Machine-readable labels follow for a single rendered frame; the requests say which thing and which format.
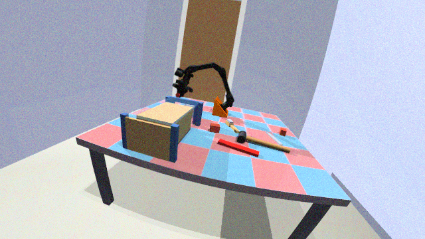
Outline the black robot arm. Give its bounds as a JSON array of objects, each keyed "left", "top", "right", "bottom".
[{"left": 174, "top": 62, "right": 234, "bottom": 111}]

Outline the black-headed mallet with wooden handle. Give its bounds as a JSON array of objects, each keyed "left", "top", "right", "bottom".
[{"left": 238, "top": 131, "right": 291, "bottom": 153}]

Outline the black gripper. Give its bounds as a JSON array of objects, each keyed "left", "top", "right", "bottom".
[{"left": 172, "top": 78, "right": 193, "bottom": 98}]

